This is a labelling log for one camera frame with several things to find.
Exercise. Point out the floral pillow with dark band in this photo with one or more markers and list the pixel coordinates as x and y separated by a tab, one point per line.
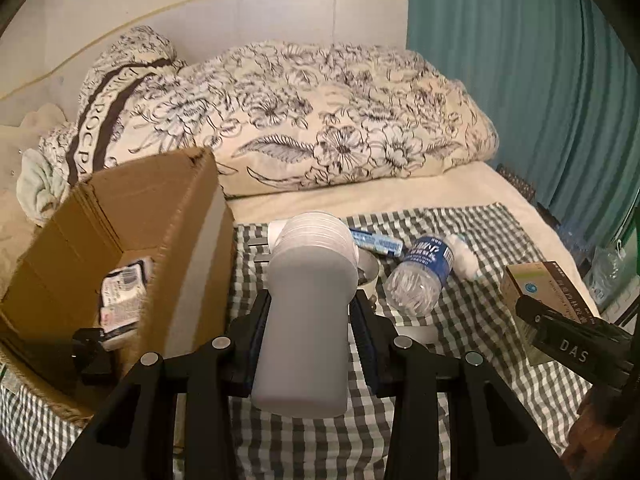
75	149

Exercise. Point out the blue white toothpaste tube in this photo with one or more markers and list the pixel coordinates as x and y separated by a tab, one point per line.
377	243

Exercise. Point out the floral rolled duvet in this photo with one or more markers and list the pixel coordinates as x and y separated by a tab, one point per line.
282	117

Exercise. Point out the white headboard gold trim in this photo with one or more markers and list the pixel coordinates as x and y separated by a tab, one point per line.
201	29

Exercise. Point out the white tape roll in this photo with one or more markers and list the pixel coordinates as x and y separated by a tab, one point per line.
368	266

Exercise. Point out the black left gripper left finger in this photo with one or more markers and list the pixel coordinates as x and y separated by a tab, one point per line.
132	437

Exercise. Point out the teal curtain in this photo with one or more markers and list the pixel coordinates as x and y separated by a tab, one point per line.
563	95

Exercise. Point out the dark packet in box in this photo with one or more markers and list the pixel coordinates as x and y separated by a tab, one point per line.
122	295

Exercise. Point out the brown tissue box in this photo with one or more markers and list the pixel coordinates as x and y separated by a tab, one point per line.
546	282

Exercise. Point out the clear water bottle blue label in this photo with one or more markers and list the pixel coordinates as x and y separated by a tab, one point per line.
415	284

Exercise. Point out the green checkered cloth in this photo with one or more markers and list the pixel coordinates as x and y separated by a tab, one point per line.
470	315

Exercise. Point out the cream bed sheet mattress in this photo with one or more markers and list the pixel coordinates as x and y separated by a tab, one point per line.
474	184

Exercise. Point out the white plastic bottle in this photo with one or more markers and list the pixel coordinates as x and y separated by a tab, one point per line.
312	276

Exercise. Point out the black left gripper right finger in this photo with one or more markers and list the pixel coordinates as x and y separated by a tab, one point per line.
491	435

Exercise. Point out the brown cardboard box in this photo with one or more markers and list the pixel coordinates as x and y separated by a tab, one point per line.
168	207

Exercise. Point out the light green towel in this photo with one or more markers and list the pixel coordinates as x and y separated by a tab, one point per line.
40	188

